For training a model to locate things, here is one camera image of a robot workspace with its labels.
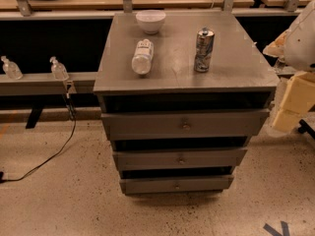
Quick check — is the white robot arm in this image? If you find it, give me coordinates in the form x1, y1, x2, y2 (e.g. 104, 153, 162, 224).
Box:
263, 1, 315, 133

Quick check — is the far left clear pump bottle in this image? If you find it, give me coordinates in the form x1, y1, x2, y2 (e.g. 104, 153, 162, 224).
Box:
1, 56, 23, 80

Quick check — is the grey drawer cabinet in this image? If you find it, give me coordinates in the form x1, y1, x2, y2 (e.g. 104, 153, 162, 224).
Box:
94, 11, 279, 181

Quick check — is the black chair base leg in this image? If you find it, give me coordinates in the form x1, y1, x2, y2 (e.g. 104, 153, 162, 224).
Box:
297, 119, 315, 140

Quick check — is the grey bottom drawer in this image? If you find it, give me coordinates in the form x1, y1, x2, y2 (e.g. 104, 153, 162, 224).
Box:
120, 175, 233, 195

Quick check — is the black floor cable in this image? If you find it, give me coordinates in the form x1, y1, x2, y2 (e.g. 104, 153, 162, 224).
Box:
0, 91, 78, 184

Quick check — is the silver patterned drink can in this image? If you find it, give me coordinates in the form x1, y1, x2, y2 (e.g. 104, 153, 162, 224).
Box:
194, 28, 215, 73

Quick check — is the clear pump bottle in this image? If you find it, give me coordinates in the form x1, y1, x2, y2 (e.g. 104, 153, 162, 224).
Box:
1, 56, 23, 80
50, 56, 69, 81

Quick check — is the lying clear plastic bottle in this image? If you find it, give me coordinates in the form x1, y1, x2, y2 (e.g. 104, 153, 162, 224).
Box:
132, 39, 154, 75

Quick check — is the grey drawer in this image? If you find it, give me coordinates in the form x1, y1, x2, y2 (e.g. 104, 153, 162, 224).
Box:
113, 147, 247, 171
120, 175, 233, 195
101, 110, 269, 141

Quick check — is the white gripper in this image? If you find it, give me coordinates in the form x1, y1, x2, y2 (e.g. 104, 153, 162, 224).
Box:
272, 72, 315, 133

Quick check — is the grey top drawer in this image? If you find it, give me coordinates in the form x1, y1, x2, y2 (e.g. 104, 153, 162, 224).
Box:
101, 110, 269, 141

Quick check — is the white bowl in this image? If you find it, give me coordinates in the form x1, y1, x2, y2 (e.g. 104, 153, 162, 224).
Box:
136, 10, 166, 34

